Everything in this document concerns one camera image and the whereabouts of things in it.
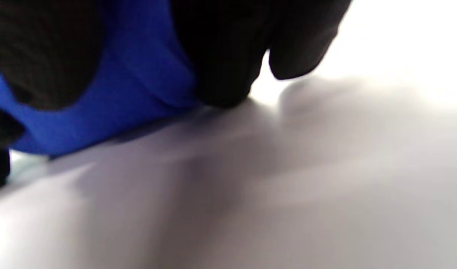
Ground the person's right hand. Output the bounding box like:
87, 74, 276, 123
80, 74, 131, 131
0, 0, 353, 110

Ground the blue towel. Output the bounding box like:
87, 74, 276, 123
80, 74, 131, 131
0, 0, 205, 156

